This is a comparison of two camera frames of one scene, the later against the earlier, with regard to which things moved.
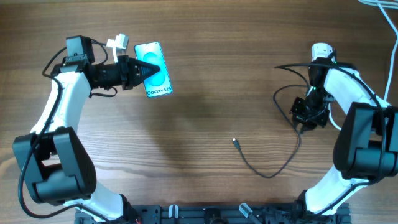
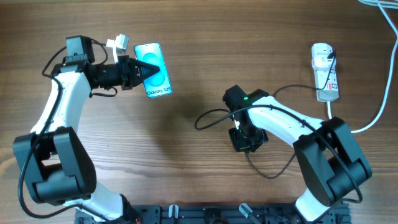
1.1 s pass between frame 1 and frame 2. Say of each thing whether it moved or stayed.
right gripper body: moved
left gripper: stayed
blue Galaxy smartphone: stayed
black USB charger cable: moved
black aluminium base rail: stayed
